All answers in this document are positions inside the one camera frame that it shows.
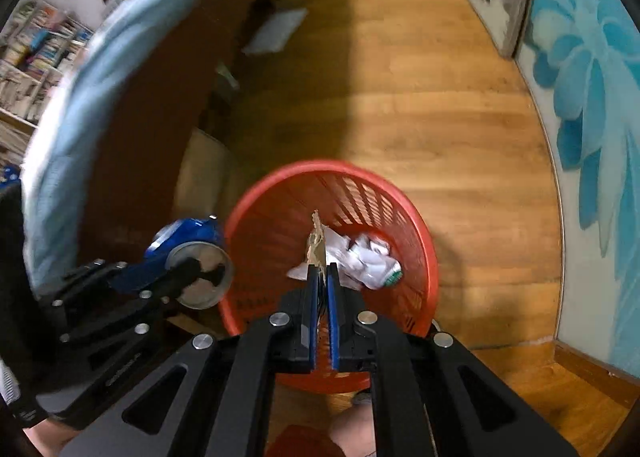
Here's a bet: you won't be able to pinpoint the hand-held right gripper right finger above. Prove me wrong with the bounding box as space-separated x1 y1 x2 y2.
326 261 577 457

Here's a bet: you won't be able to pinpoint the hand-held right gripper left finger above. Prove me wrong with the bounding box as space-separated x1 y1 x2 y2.
60 264 321 457

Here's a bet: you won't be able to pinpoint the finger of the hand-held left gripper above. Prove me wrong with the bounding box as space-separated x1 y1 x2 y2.
132 257 202 338
50 259 168 310

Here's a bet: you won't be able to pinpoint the blue drink can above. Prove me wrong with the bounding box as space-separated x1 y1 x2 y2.
145 218 236 311

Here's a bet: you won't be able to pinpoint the white wrapper with green print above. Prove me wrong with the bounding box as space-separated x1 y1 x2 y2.
349 232 404 291

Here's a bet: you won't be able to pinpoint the long torn cardboard piece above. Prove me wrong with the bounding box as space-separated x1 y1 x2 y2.
305 209 332 283

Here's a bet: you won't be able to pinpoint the red plastic waste basket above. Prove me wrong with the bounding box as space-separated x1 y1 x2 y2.
223 160 440 394

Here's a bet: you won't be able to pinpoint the person's left forearm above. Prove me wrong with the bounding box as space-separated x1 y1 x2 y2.
22 419 90 457

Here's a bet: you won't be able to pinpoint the white box under bed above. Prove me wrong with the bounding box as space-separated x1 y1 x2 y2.
171 128 237 234

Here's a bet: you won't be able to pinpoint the person's red shorts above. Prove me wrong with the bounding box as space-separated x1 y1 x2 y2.
264 424 343 457

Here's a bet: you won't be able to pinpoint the white bookshelf with books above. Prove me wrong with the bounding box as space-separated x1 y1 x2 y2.
0 0 97 165

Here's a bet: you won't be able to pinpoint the white sheet on floor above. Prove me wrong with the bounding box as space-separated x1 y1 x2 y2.
242 7 309 56

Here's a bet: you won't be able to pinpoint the blue floral sliding door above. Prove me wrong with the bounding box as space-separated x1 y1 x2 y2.
414 0 640 370

